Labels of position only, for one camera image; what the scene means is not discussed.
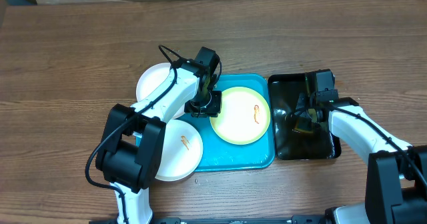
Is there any green yellow sponge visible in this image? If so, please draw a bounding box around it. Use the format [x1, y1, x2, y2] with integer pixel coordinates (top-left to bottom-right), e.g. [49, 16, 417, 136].
[294, 114, 314, 134]

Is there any yellow green rimmed plate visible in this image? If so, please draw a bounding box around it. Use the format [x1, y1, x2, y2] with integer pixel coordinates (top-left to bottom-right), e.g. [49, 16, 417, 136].
[209, 87, 270, 145]

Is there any white plate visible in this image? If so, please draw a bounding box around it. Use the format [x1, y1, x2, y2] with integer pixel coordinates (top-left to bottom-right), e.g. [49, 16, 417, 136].
[132, 63, 197, 123]
[155, 119, 203, 181]

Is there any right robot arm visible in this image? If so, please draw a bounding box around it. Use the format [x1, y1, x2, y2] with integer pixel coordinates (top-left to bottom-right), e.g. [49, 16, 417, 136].
[292, 69, 426, 224]

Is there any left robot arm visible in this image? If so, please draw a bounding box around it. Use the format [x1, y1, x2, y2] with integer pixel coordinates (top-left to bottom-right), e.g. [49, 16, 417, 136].
[85, 47, 222, 223]

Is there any black rectangular water tray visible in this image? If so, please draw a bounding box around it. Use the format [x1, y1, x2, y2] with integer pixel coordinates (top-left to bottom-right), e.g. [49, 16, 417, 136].
[268, 73, 342, 160]

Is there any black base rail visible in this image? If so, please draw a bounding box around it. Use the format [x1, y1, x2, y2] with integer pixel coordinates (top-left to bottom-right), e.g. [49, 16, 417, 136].
[88, 213, 334, 224]

